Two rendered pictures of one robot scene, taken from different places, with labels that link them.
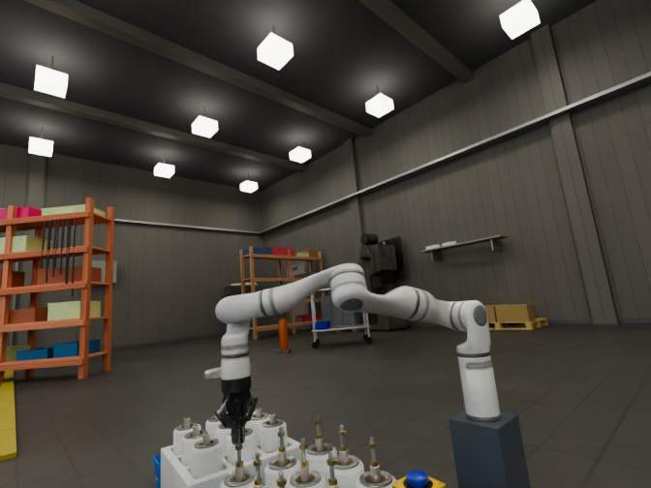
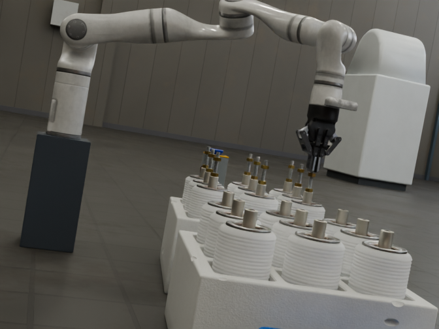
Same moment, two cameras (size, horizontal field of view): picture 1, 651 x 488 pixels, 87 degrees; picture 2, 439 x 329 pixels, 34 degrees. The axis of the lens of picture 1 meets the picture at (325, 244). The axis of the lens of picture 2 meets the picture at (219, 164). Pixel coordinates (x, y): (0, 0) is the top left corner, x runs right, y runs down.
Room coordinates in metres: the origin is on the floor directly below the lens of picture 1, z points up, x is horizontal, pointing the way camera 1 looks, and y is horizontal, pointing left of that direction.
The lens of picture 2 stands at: (2.56, 0.86, 0.41)
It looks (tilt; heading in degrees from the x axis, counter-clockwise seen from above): 4 degrees down; 208
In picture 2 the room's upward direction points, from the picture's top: 10 degrees clockwise
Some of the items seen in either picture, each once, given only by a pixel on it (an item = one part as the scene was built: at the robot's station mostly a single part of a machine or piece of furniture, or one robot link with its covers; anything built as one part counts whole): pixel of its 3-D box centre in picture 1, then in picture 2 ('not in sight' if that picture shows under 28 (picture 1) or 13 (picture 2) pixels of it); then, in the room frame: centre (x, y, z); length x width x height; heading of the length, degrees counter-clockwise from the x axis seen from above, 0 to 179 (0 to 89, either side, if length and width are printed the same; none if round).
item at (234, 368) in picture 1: (231, 364); (331, 94); (0.94, 0.28, 0.52); 0.11 x 0.09 x 0.06; 59
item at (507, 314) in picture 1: (505, 316); not in sight; (6.36, -3.13, 0.20); 1.12 x 0.75 x 0.40; 42
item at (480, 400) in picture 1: (478, 385); (68, 105); (1.06, -0.41, 0.39); 0.09 x 0.09 x 0.17; 43
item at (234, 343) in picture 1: (235, 325); (332, 53); (0.93, 0.26, 0.62); 0.09 x 0.07 x 0.15; 171
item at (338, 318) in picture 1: (346, 306); not in sight; (9.18, -0.41, 0.59); 1.20 x 0.80 x 1.19; 43
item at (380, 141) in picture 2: not in sight; (378, 108); (-5.28, -1.40, 0.85); 0.83 x 0.74 x 1.70; 46
